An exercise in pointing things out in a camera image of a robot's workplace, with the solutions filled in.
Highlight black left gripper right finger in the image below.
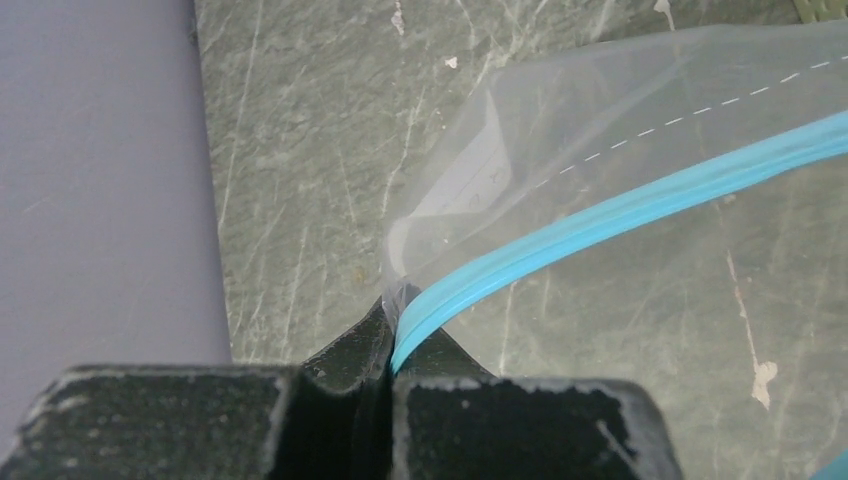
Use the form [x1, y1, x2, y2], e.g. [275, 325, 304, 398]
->
[390, 330, 684, 479]

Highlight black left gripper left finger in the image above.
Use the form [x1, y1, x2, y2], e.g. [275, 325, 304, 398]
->
[1, 304, 394, 479]

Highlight clear zip bag blue zipper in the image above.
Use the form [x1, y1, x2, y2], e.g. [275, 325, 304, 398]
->
[383, 20, 847, 479]

